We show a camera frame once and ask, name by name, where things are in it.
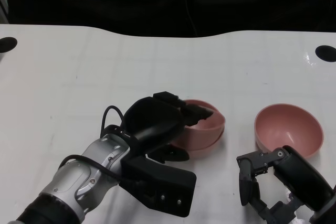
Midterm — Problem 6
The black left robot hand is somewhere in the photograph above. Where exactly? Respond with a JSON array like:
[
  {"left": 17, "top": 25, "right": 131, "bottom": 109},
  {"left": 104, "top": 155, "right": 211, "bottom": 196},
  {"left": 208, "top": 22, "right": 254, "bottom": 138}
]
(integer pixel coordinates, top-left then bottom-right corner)
[{"left": 122, "top": 91, "right": 215, "bottom": 164}]

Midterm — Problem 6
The pink plastic bowl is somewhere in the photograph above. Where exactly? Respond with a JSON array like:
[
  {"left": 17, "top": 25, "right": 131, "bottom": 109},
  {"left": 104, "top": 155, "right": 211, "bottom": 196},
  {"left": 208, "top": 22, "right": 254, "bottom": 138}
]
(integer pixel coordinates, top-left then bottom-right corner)
[
  {"left": 170, "top": 126, "right": 226, "bottom": 159},
  {"left": 254, "top": 103, "right": 324, "bottom": 158},
  {"left": 172, "top": 99, "right": 226, "bottom": 151}
]

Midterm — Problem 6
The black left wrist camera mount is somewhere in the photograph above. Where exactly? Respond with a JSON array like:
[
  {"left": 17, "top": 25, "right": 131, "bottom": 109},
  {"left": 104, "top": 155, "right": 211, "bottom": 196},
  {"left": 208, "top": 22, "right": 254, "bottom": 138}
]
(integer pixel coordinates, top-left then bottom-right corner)
[{"left": 120, "top": 153, "right": 197, "bottom": 217}]

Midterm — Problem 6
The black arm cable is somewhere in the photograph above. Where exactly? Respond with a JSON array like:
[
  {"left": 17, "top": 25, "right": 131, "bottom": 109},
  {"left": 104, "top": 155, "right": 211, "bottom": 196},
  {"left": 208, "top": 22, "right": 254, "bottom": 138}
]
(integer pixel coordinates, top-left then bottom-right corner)
[
  {"left": 58, "top": 154, "right": 148, "bottom": 185},
  {"left": 101, "top": 105, "right": 125, "bottom": 137}
]

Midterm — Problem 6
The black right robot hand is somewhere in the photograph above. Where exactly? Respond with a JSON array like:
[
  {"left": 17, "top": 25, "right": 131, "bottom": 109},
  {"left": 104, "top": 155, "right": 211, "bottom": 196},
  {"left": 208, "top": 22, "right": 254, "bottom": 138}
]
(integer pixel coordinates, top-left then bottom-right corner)
[{"left": 236, "top": 144, "right": 334, "bottom": 224}]

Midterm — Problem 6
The black table grommet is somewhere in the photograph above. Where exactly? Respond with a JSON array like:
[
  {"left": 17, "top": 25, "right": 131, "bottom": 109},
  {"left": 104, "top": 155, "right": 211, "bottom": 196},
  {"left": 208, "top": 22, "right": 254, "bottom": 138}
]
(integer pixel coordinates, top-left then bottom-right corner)
[
  {"left": 0, "top": 37, "right": 18, "bottom": 54},
  {"left": 314, "top": 45, "right": 336, "bottom": 63}
]

